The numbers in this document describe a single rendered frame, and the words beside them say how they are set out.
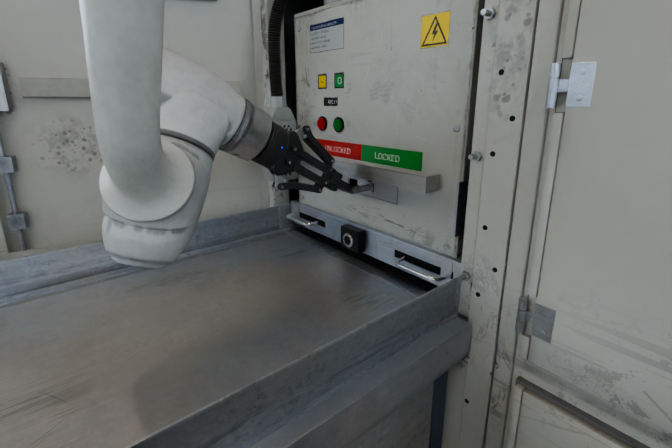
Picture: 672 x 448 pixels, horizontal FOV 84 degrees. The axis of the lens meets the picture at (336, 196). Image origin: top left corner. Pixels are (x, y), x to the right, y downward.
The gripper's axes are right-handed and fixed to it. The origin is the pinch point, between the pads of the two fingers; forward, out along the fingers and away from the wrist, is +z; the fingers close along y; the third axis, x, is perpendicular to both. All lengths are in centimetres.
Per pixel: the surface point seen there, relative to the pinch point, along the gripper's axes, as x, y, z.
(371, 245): 4.2, 9.0, 12.1
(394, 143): 8.4, -10.8, 2.1
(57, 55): -49, -3, -47
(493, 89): 29.7, -16.9, -6.6
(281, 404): 26.9, 29.1, -18.8
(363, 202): 0.2, 1.0, 8.9
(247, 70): -37.5, -20.8, -11.5
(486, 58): 28.0, -20.7, -8.4
